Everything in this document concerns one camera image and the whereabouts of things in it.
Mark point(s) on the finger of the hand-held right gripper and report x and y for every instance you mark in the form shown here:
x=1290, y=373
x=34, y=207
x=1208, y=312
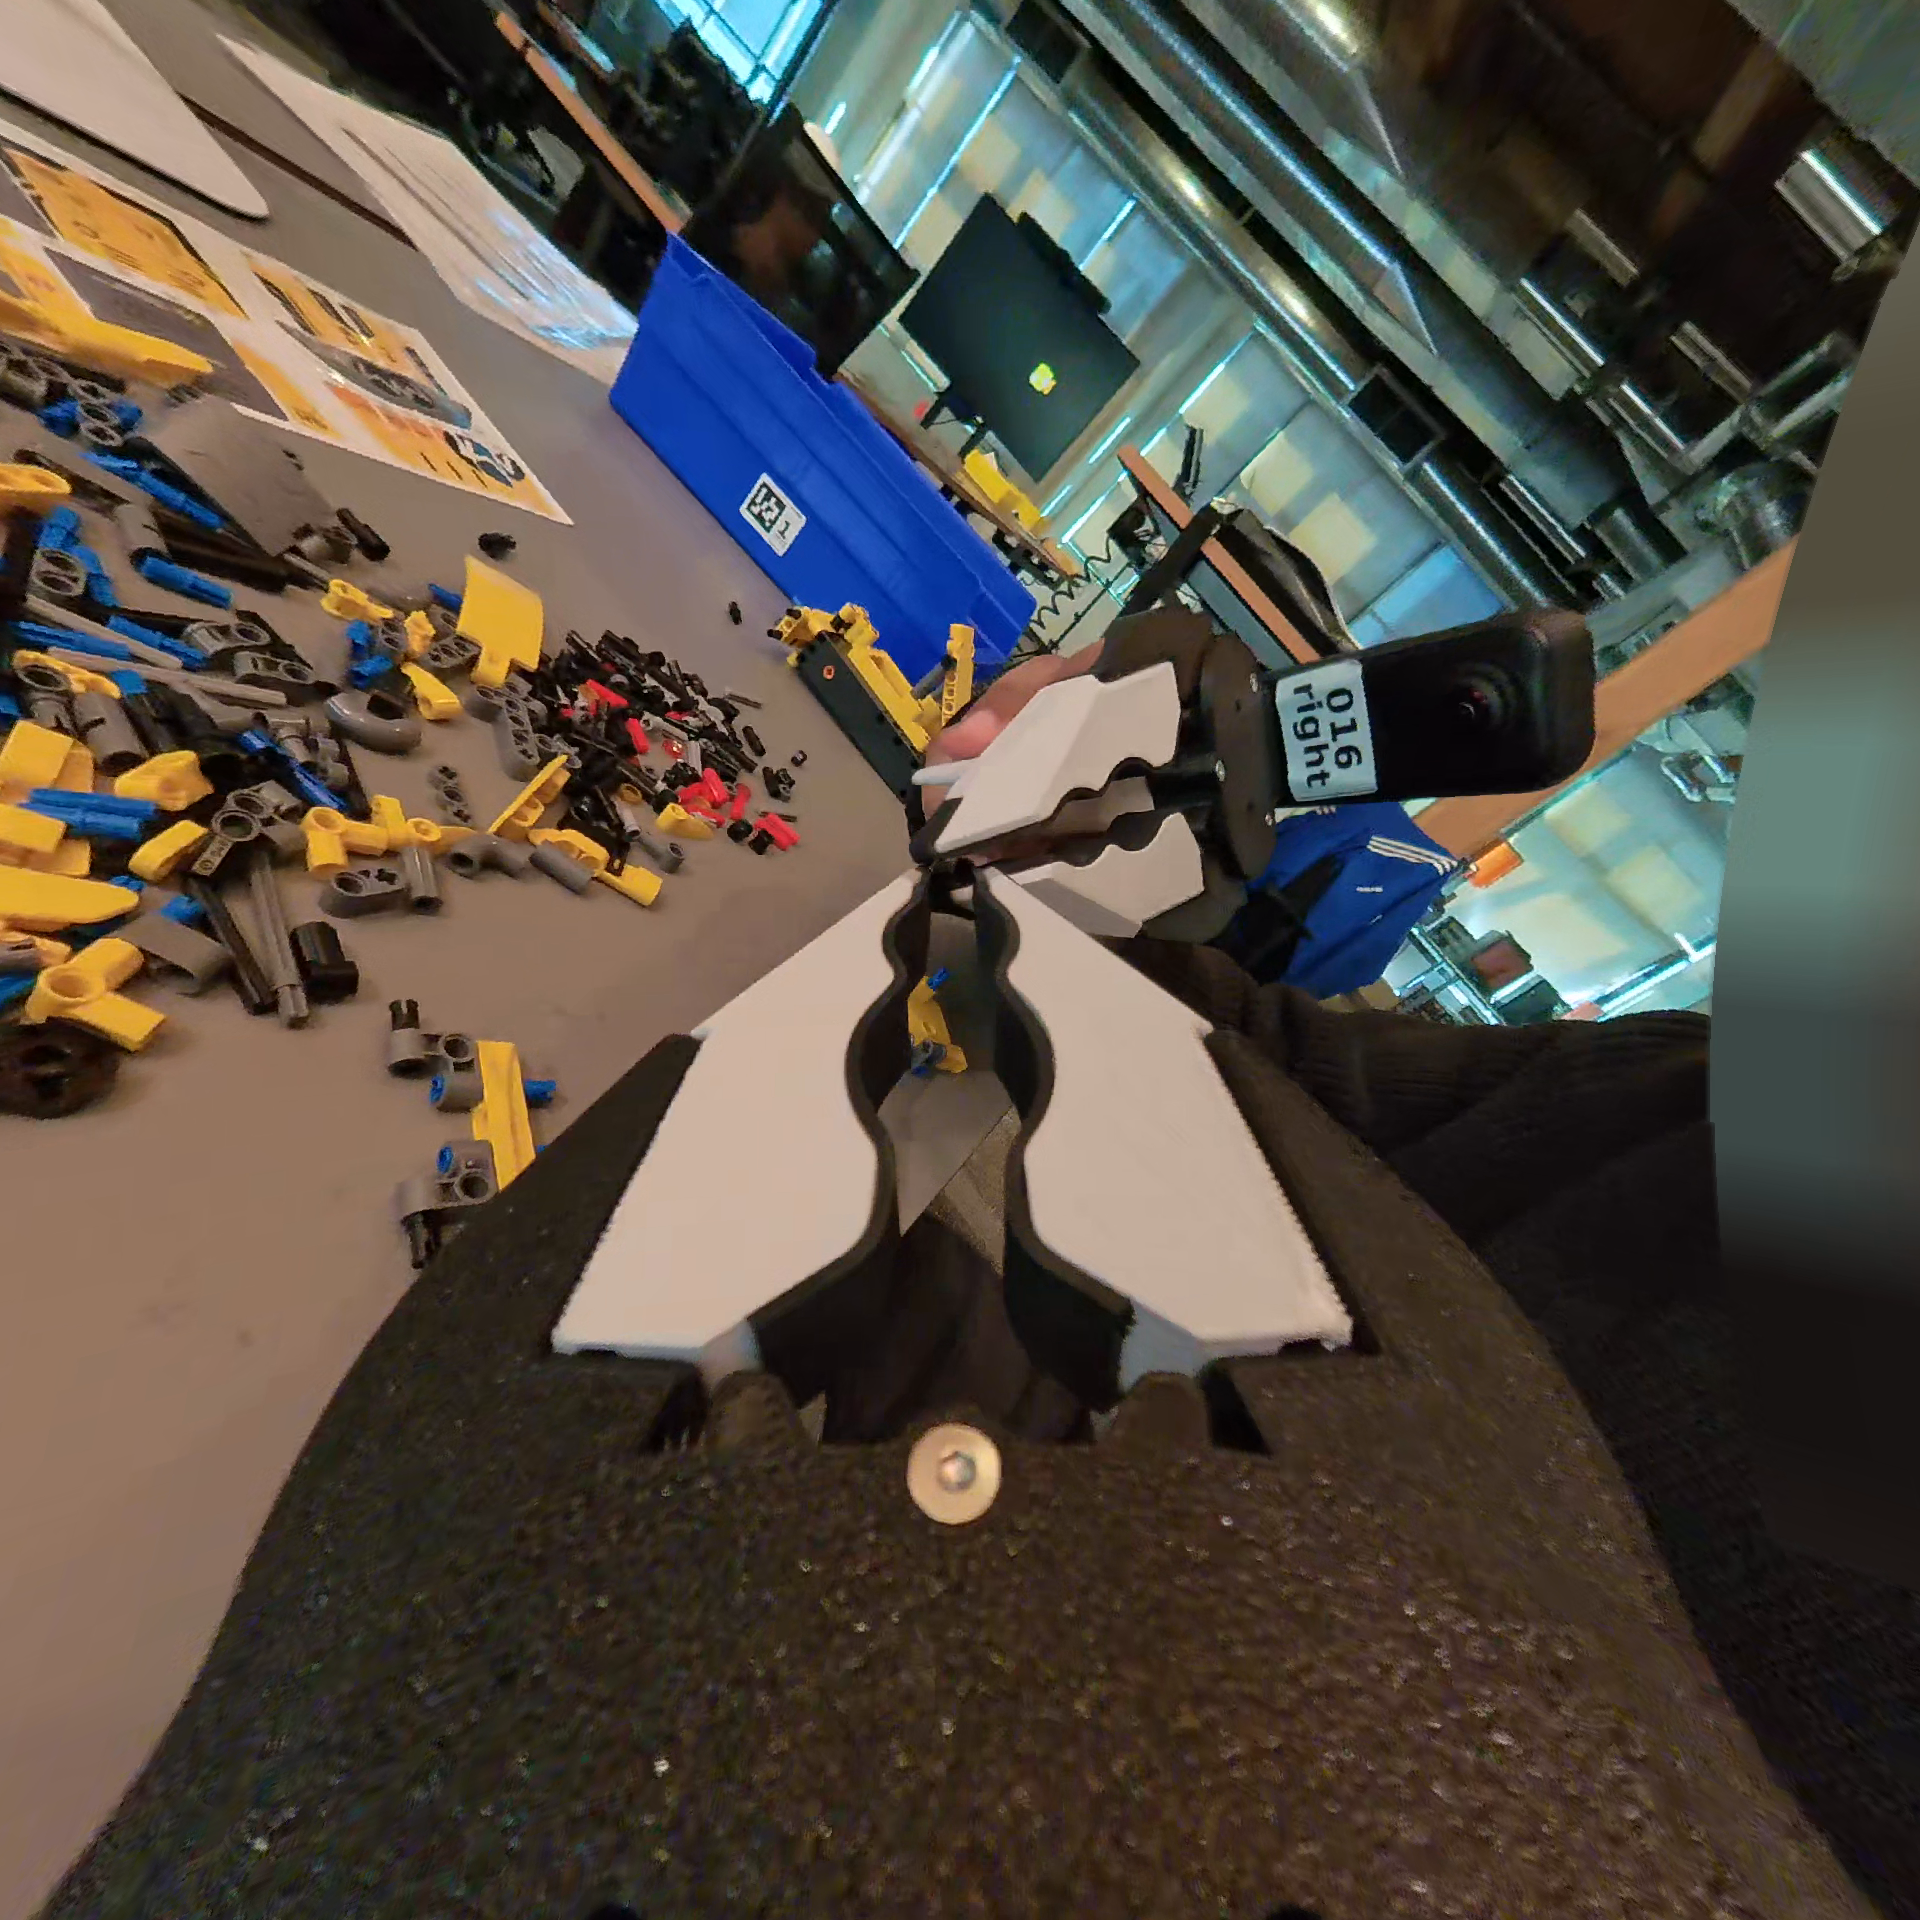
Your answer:
x=1124, y=885
x=1051, y=750

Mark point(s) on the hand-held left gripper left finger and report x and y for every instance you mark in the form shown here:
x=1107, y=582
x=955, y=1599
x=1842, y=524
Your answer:
x=734, y=1184

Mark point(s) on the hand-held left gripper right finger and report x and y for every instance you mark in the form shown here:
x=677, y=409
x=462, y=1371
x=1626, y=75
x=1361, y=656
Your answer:
x=1171, y=1184

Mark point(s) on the yellow beam with grey connectors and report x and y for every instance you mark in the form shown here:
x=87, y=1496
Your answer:
x=502, y=1103
x=930, y=1029

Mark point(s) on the person's right hand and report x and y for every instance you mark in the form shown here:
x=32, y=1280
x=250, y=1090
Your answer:
x=1008, y=698

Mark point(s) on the blue striped jacket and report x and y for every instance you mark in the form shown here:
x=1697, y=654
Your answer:
x=1350, y=885

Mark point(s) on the person's black sweater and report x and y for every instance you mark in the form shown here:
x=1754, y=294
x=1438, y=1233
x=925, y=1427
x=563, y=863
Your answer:
x=1500, y=1140

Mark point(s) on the black monitor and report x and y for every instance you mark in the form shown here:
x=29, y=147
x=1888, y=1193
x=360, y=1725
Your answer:
x=795, y=240
x=1020, y=338

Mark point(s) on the wooden background desk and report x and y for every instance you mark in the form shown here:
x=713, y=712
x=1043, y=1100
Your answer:
x=1680, y=644

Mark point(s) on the blue plastic bin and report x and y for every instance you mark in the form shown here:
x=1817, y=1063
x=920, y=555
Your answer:
x=750, y=420

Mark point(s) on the pile of toy building pieces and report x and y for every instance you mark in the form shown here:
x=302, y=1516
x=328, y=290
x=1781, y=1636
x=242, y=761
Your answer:
x=159, y=781

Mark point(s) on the yellow black sticker sheet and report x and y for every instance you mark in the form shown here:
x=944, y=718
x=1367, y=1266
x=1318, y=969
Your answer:
x=375, y=404

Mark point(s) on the white printed paper sheet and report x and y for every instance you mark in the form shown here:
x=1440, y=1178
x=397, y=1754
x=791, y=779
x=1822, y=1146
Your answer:
x=450, y=224

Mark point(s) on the white lamp base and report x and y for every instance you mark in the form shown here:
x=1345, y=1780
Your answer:
x=104, y=91

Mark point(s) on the yellow toy vehicle frame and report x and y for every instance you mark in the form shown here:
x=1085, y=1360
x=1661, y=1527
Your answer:
x=863, y=661

